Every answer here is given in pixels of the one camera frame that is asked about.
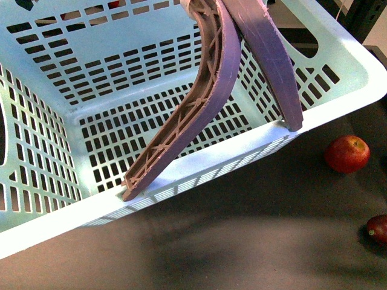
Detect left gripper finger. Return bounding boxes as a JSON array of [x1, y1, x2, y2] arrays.
[[223, 1, 304, 131], [122, 1, 241, 201]]

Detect light blue plastic basket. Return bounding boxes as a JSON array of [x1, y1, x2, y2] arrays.
[[0, 0, 387, 260]]

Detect red apple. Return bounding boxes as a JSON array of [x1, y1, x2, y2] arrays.
[[324, 135, 371, 174]]

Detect dark red fruit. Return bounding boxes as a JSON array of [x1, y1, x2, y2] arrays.
[[366, 214, 386, 245]]

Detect black perforated shelf post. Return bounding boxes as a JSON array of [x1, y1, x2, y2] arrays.
[[336, 0, 386, 43]]

